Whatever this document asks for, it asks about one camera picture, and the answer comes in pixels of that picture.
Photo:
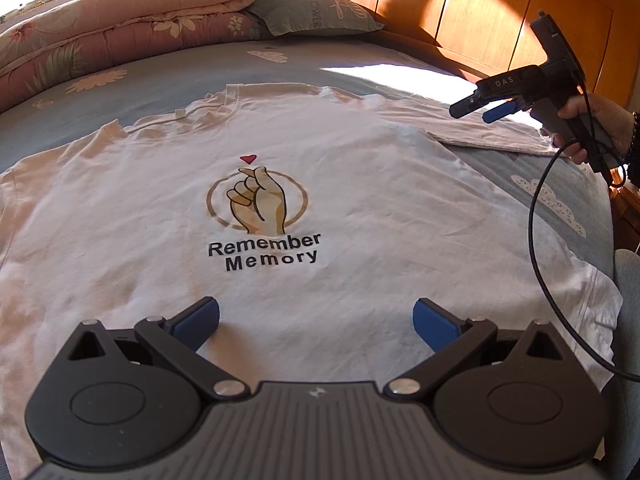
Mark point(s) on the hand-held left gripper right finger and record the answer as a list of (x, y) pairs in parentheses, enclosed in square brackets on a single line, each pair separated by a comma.
[(435, 324)]

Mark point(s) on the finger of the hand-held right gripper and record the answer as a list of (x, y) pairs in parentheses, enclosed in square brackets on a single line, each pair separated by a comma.
[(465, 106), (500, 111)]

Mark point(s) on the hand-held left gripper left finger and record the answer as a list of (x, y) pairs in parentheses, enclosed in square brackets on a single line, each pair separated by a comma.
[(197, 322)]

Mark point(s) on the white long-sleeved shirt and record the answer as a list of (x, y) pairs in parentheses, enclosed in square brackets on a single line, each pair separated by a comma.
[(350, 185)]

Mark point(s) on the person's right hand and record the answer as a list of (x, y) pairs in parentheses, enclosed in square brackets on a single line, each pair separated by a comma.
[(615, 125)]

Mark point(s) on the wooden headboard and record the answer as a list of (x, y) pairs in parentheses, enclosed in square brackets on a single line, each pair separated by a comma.
[(475, 5)]

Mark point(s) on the grey-blue printed pillow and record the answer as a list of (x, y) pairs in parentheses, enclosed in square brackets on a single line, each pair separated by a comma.
[(315, 10)]

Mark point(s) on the person's grey pants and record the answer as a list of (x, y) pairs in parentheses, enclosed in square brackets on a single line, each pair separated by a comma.
[(627, 360)]

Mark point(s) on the pink floral quilt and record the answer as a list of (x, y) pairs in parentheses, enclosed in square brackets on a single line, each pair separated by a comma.
[(100, 25)]

